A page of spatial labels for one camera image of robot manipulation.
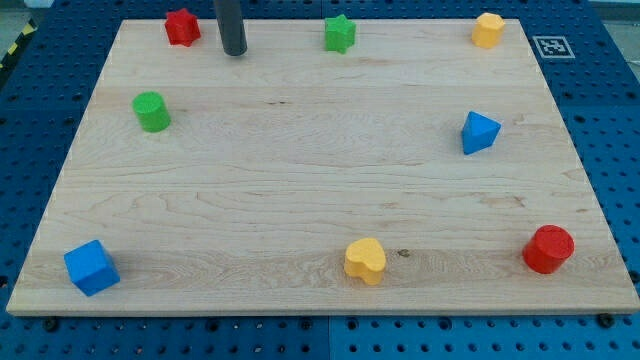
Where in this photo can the blue cube block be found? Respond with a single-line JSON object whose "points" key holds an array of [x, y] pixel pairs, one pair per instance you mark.
{"points": [[91, 268]]}

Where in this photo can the yellow heart block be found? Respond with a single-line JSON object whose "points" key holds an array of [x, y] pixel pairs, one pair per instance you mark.
{"points": [[365, 259]]}

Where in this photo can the light wooden board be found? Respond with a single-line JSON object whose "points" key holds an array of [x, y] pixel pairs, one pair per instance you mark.
{"points": [[275, 161]]}

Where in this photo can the green star block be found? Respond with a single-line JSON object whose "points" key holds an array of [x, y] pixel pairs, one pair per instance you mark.
{"points": [[339, 33]]}

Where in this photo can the blue triangle block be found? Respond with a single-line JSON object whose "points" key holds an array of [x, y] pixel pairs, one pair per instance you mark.
{"points": [[478, 133]]}

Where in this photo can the green cylinder block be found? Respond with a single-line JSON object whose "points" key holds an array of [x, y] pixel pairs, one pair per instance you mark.
{"points": [[151, 112]]}

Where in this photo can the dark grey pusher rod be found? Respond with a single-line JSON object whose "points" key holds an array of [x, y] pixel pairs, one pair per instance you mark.
{"points": [[231, 26]]}

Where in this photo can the red star block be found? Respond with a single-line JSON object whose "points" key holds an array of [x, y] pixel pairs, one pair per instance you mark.
{"points": [[182, 27]]}

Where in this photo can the yellow hexagon block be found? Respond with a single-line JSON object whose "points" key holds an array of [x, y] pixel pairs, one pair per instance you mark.
{"points": [[488, 30]]}

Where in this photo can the red cylinder block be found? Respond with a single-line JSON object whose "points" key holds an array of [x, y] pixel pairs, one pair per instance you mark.
{"points": [[548, 249]]}

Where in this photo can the white fiducial marker tag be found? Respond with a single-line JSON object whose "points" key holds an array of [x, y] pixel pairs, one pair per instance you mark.
{"points": [[553, 47]]}

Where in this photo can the black board stop bolt left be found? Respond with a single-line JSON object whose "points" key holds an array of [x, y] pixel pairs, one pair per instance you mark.
{"points": [[50, 324]]}

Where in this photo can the black board stop bolt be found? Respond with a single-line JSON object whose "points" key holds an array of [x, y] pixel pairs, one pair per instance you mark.
{"points": [[50, 324], [605, 320]]}

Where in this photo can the black board stop bolt right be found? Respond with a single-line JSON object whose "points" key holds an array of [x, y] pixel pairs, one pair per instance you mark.
{"points": [[605, 320]]}

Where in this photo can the yellow black hazard tape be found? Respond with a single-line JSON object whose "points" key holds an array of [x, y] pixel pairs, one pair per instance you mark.
{"points": [[17, 48]]}

